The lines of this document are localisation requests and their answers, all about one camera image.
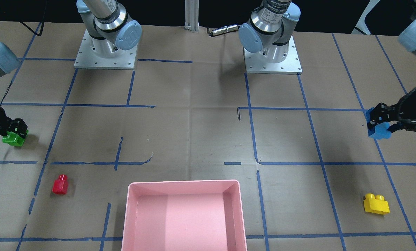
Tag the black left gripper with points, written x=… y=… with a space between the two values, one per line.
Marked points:
x=410 y=114

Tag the green toy block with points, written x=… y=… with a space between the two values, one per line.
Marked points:
x=14 y=139

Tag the blue toy block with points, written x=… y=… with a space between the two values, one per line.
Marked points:
x=378 y=131

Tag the red toy block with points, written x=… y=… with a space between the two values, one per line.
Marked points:
x=60 y=185

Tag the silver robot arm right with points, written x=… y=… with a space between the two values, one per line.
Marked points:
x=104 y=20

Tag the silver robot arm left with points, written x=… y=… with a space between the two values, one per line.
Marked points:
x=272 y=24

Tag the pink plastic box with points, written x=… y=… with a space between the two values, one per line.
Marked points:
x=184 y=216

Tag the yellow toy block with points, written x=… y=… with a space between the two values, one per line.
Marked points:
x=376 y=204

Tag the small metal cylinder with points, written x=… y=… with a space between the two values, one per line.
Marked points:
x=222 y=30

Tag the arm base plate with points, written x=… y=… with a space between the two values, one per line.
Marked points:
x=274 y=60
x=102 y=54

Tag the aluminium frame post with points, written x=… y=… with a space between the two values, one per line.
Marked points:
x=191 y=12

